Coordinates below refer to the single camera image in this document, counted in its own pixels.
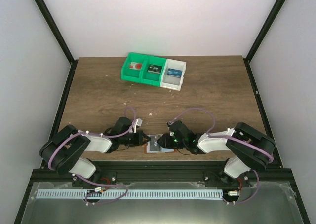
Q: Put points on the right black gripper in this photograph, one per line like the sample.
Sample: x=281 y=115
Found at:
x=166 y=143

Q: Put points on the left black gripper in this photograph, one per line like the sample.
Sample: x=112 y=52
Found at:
x=139 y=139

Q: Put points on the dark credit card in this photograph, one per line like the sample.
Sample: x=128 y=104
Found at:
x=153 y=146

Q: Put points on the brown leather card holder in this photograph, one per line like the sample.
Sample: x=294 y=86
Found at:
x=163 y=150

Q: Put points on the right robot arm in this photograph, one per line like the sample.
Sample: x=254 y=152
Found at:
x=252 y=149

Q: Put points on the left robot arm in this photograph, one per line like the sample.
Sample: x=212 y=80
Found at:
x=63 y=152

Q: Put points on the blue VIP card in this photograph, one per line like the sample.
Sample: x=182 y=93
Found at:
x=174 y=72

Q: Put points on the black card in bin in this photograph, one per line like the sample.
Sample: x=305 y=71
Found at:
x=154 y=69

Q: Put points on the red white card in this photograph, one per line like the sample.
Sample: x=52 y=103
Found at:
x=135 y=65

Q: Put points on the middle green storage bin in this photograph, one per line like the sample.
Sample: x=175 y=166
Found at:
x=152 y=78

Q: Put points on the green storage bin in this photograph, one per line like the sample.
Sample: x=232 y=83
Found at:
x=152 y=78
x=128 y=74

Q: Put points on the white storage bin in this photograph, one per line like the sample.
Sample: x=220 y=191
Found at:
x=170 y=82

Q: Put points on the left green storage bin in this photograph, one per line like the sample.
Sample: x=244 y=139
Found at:
x=128 y=74

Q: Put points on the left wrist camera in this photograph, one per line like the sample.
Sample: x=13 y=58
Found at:
x=137 y=123

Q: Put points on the black aluminium frame rail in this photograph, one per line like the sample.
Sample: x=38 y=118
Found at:
x=208 y=172

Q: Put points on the light blue slotted cable duct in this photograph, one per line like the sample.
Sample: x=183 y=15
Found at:
x=208 y=194

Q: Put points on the left black frame post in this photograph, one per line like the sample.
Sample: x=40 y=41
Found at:
x=54 y=29

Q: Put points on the black frame post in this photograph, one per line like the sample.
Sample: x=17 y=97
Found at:
x=54 y=29
x=265 y=28

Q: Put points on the right black frame post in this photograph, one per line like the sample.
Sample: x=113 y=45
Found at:
x=265 y=28

